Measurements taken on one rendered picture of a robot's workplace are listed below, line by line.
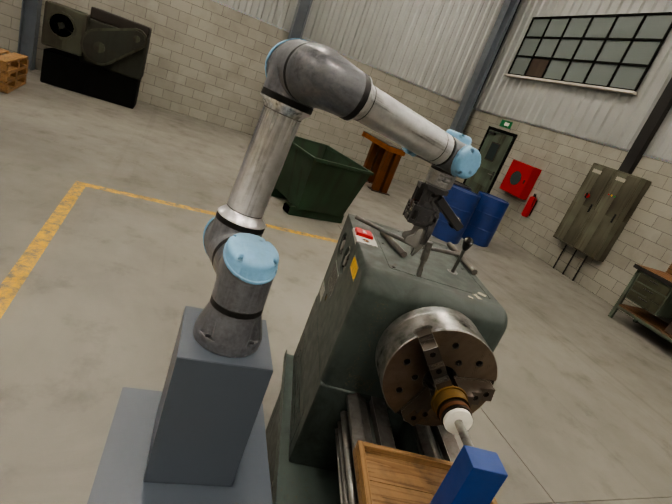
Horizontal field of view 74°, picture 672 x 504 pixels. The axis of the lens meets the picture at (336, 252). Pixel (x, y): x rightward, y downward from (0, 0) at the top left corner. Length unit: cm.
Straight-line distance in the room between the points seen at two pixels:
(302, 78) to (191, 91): 1001
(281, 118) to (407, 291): 61
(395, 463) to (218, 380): 52
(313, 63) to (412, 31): 1115
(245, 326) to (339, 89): 51
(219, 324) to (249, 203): 27
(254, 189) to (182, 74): 987
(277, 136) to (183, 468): 77
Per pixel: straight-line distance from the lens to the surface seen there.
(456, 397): 116
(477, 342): 123
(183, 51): 1080
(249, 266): 90
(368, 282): 126
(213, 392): 101
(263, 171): 99
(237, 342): 97
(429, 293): 132
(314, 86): 87
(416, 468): 128
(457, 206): 757
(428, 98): 1234
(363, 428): 133
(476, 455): 104
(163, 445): 112
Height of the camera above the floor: 168
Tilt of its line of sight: 19 degrees down
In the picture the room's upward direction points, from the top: 21 degrees clockwise
